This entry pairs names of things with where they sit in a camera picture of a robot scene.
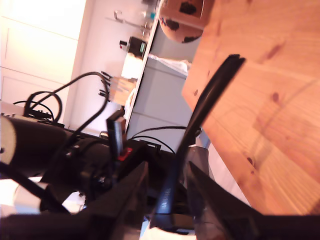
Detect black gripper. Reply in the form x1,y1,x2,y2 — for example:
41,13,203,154
15,112,126,199

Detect thick black cable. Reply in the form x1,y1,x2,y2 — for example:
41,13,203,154
12,91,63,123
24,71,112,118

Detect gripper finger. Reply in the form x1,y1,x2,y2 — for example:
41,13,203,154
88,161,149,240
117,141,148,181
188,161,262,240

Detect brown spotted ball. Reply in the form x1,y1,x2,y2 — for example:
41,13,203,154
159,0,213,44

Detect white cloth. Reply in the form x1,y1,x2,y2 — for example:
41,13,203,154
148,54,190,76

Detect grey kitchen counter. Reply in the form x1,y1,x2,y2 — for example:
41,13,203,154
123,14,208,151

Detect arm's grey camera box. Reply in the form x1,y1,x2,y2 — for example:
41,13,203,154
13,181,50,215

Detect arm's black looped cable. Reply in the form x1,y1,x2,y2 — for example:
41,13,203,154
0,161,68,215

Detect black kitchen appliance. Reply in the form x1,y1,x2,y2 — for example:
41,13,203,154
127,36,147,55

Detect thin black cable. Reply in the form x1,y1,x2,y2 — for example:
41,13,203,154
129,125,201,141

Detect black sunglasses with blue lenses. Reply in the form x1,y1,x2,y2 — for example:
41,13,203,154
149,54,247,235

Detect wooden block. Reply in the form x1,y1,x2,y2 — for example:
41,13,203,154
111,76,137,104

